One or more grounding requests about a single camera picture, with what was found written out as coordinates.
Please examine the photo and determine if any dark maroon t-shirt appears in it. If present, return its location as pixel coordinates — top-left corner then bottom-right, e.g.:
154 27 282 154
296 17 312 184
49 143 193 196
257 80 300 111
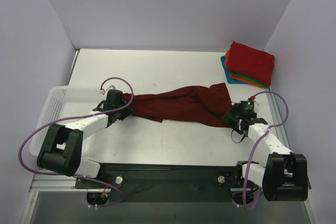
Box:
130 83 232 128

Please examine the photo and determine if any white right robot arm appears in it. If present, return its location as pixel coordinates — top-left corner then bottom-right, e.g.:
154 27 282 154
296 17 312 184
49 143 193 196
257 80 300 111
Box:
223 101 308 203

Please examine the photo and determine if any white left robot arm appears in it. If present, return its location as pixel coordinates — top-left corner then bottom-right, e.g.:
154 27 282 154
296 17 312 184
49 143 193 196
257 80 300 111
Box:
37 90 133 188

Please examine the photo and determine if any folded green t-shirt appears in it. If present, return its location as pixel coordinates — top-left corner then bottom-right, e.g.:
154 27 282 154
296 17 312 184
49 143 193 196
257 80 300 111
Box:
228 71 268 88

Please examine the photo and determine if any white plastic basket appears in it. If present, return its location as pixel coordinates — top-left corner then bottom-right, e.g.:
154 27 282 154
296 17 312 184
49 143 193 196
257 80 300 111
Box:
29 86 104 156

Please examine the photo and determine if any folded blue t-shirt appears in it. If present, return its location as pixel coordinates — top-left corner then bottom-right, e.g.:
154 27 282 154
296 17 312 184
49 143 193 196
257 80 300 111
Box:
220 55 245 84

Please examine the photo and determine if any folded orange t-shirt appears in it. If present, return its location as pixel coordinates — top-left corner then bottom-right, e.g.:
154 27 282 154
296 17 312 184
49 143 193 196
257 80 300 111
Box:
221 50 268 88

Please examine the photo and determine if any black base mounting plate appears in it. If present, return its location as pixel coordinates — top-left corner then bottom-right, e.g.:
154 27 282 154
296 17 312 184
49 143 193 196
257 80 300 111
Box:
75 163 263 204

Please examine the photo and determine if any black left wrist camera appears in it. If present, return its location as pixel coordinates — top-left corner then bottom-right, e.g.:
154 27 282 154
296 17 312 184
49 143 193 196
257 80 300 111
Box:
103 90 123 110

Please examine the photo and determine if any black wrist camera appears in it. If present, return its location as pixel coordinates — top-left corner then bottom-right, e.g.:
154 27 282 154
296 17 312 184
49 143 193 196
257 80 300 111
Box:
103 90 123 110
239 100 255 113

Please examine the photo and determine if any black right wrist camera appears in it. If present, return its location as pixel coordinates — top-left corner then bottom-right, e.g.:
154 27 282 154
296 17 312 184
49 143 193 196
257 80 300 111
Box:
239 100 255 113

